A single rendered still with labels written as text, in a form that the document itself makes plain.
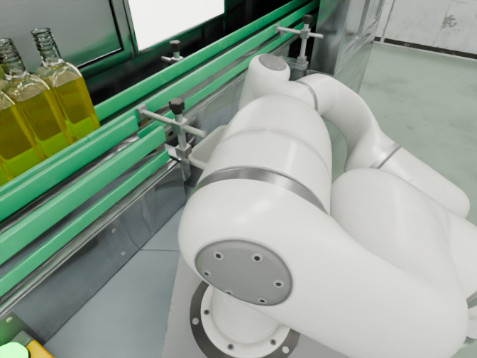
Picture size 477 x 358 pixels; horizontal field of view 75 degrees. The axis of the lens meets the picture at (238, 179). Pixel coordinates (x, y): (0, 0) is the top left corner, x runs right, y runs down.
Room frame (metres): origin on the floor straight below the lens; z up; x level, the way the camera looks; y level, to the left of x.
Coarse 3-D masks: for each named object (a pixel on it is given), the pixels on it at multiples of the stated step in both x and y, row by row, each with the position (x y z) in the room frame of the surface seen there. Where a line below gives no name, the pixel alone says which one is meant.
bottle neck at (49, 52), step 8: (32, 32) 0.50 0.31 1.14; (40, 32) 0.50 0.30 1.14; (48, 32) 0.50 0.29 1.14; (40, 40) 0.49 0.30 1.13; (48, 40) 0.50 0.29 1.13; (40, 48) 0.49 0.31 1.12; (48, 48) 0.50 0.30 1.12; (56, 48) 0.50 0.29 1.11; (40, 56) 0.50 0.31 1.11; (48, 56) 0.49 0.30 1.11; (56, 56) 0.50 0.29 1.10; (48, 64) 0.49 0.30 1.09
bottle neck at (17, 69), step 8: (0, 40) 0.47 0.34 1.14; (8, 40) 0.47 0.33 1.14; (0, 48) 0.45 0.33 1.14; (8, 48) 0.45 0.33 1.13; (16, 48) 0.47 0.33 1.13; (0, 56) 0.44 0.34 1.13; (8, 56) 0.45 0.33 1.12; (16, 56) 0.46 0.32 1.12; (0, 64) 0.45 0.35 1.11; (8, 64) 0.44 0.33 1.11; (16, 64) 0.45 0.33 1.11; (8, 72) 0.45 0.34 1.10; (16, 72) 0.45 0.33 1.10; (24, 72) 0.46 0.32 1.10
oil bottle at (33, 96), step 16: (16, 80) 0.44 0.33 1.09; (32, 80) 0.45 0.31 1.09; (16, 96) 0.43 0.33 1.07; (32, 96) 0.44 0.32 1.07; (48, 96) 0.46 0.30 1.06; (32, 112) 0.43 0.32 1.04; (48, 112) 0.45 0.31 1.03; (32, 128) 0.42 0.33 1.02; (48, 128) 0.44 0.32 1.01; (64, 128) 0.46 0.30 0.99; (48, 144) 0.43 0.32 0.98; (64, 144) 0.45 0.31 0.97
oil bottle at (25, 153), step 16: (0, 96) 0.41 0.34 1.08; (0, 112) 0.40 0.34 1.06; (16, 112) 0.41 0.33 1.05; (0, 128) 0.39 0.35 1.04; (16, 128) 0.40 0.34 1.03; (0, 144) 0.38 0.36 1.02; (16, 144) 0.39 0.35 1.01; (32, 144) 0.41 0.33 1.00; (16, 160) 0.38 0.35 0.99; (32, 160) 0.40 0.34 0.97; (16, 176) 0.38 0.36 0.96
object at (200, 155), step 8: (216, 128) 0.69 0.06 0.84; (224, 128) 0.70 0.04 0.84; (208, 136) 0.65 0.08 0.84; (216, 136) 0.67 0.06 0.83; (200, 144) 0.62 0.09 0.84; (208, 144) 0.64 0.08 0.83; (192, 152) 0.59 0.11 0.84; (200, 152) 0.61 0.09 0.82; (208, 152) 0.64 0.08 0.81; (192, 160) 0.56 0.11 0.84; (200, 160) 0.61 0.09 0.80; (208, 160) 0.63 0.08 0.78
